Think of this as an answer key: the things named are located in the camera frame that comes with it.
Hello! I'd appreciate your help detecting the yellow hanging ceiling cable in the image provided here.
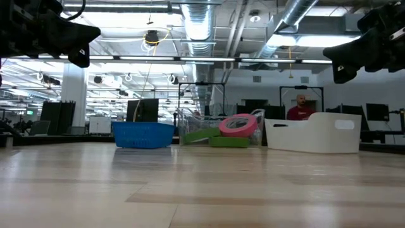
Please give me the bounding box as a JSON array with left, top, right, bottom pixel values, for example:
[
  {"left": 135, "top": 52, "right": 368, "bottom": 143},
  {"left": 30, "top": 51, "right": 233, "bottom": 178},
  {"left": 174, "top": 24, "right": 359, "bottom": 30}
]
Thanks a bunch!
[{"left": 132, "top": 28, "right": 171, "bottom": 123}]

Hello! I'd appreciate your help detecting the black acoustic panel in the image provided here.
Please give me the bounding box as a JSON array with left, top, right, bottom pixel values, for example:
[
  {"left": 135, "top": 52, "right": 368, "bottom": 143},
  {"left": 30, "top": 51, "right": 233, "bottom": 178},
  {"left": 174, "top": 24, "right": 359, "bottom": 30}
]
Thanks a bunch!
[{"left": 40, "top": 101, "right": 76, "bottom": 136}]

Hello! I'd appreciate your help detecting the clear plastic bin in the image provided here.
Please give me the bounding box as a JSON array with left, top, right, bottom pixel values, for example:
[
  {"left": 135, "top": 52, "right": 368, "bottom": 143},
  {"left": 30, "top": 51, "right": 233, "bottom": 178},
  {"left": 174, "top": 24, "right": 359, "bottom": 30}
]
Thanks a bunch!
[{"left": 177, "top": 108, "right": 266, "bottom": 148}]

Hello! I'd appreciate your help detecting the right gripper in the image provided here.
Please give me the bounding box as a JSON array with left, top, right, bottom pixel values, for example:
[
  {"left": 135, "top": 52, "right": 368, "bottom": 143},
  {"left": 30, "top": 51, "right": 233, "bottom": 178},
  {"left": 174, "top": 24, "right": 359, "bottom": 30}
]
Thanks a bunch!
[{"left": 323, "top": 1, "right": 405, "bottom": 85}]

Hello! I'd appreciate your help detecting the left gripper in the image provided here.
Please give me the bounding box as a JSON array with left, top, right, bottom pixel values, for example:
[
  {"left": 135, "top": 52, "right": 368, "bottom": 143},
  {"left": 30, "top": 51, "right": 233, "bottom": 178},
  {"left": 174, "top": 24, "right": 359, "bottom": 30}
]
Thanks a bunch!
[{"left": 0, "top": 0, "right": 102, "bottom": 68}]

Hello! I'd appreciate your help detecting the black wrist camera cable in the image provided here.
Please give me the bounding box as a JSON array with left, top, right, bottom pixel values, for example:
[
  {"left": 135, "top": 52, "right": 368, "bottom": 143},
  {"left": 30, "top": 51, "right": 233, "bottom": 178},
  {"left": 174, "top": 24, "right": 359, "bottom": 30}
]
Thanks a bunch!
[{"left": 65, "top": 0, "right": 87, "bottom": 22}]

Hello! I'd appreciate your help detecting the person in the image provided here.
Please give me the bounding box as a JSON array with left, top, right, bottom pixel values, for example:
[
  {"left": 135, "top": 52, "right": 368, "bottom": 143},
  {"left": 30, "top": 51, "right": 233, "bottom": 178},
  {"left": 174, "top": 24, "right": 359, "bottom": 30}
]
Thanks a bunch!
[{"left": 286, "top": 94, "right": 317, "bottom": 121}]

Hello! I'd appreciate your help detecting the blue slotted plastic basket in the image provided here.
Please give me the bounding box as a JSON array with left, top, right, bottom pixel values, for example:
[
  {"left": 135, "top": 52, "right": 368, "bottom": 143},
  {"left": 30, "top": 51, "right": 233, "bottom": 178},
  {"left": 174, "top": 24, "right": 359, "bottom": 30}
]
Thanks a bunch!
[{"left": 111, "top": 121, "right": 177, "bottom": 149}]

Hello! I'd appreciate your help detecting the black gantry frame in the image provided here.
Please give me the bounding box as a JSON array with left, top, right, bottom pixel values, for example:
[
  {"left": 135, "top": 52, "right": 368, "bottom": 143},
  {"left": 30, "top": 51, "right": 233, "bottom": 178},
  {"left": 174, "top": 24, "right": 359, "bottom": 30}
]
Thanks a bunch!
[{"left": 280, "top": 85, "right": 325, "bottom": 111}]

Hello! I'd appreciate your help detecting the black ceiling-mounted device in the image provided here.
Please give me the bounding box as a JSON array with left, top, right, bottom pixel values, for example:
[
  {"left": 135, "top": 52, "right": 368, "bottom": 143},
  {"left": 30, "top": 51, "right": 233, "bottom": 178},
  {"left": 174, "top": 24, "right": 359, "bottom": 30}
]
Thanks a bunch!
[{"left": 144, "top": 30, "right": 160, "bottom": 47}]

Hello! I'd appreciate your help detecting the white cabinet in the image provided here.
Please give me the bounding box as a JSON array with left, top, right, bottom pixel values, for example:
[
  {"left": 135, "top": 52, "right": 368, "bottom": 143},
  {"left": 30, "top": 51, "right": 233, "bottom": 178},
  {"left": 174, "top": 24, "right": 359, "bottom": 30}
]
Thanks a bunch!
[{"left": 89, "top": 116, "right": 112, "bottom": 136}]

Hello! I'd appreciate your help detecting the white plastic bin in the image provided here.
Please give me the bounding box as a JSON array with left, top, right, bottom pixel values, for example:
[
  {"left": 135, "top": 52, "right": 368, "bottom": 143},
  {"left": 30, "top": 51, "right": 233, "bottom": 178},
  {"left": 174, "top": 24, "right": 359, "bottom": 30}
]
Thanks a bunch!
[{"left": 264, "top": 111, "right": 363, "bottom": 155}]

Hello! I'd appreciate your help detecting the black computer monitor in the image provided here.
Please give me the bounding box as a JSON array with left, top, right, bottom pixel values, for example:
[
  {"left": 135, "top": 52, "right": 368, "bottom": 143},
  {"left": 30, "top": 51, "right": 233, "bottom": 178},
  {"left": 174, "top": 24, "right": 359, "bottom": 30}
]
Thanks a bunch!
[
  {"left": 126, "top": 98, "right": 159, "bottom": 123},
  {"left": 366, "top": 103, "right": 390, "bottom": 122}
]

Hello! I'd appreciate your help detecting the pink masking tape roll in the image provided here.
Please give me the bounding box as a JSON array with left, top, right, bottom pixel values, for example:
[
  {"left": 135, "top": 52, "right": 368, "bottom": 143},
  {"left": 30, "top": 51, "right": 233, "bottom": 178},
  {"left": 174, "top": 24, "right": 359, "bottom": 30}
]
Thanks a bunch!
[{"left": 218, "top": 113, "right": 259, "bottom": 138}]

